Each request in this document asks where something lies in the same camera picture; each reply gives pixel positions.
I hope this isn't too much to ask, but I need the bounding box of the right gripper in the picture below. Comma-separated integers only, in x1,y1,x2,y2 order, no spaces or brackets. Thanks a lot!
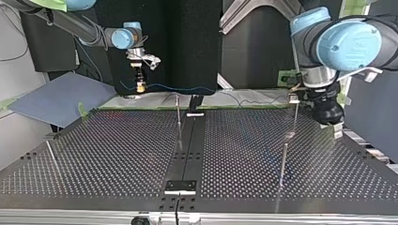
134,61,147,94

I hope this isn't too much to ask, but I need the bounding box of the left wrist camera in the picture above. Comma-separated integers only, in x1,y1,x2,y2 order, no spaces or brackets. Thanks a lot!
336,66,384,84

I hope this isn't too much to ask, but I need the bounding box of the blue cable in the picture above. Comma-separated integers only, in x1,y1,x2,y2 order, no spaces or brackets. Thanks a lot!
119,80,218,95

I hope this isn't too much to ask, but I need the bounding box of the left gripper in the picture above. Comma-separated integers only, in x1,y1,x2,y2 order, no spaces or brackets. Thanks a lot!
307,82,345,140

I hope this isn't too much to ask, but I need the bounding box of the connector holder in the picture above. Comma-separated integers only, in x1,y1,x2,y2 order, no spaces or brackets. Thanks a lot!
186,94,206,118

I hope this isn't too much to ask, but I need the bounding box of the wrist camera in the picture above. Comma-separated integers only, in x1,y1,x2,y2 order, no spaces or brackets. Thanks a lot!
336,66,384,84
126,51,162,71

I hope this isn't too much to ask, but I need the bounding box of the metal post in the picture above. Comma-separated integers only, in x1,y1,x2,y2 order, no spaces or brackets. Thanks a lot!
45,140,65,181
287,92,301,139
279,142,289,189
175,93,182,129

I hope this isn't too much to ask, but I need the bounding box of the black panel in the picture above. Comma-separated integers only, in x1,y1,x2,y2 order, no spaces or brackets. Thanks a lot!
93,0,223,96

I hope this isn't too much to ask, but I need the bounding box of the grey board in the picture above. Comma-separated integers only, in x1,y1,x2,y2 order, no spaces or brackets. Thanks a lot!
8,71,118,129

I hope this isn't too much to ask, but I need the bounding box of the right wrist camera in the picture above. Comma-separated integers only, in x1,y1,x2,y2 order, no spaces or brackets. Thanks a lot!
126,51,162,71

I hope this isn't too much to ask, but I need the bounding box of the black box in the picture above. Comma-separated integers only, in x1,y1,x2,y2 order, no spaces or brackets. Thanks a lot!
19,10,80,73

